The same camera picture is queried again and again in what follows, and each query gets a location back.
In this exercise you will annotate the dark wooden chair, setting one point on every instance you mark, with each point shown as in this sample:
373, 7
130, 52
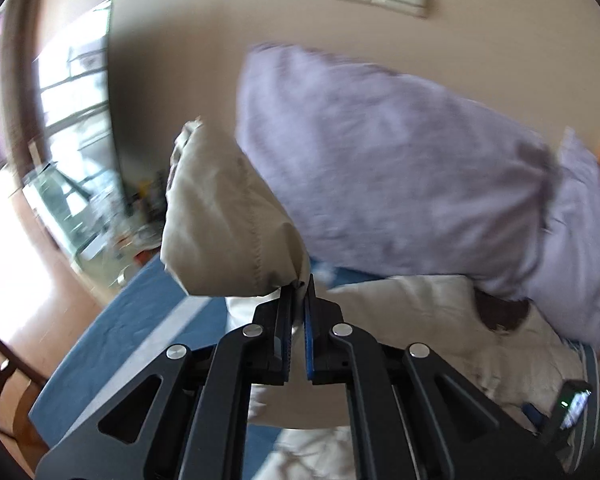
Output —
5, 375

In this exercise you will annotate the blue white-striped bed sheet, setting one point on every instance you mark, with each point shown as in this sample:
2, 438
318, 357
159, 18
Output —
130, 320

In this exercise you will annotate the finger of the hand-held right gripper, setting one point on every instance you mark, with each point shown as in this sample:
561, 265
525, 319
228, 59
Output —
532, 414

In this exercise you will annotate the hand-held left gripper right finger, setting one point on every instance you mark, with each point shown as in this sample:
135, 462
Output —
310, 345

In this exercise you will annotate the beige padded jacket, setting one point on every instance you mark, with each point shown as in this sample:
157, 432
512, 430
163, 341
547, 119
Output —
220, 220

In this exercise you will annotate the cluttered desk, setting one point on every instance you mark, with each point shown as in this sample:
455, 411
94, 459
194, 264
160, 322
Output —
130, 230

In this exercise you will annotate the lavender pillow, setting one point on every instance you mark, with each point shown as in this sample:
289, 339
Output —
380, 160
575, 240

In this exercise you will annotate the window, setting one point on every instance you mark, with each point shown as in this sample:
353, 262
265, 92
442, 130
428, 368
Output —
65, 110

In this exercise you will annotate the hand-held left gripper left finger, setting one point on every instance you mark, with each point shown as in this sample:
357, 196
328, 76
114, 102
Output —
283, 332

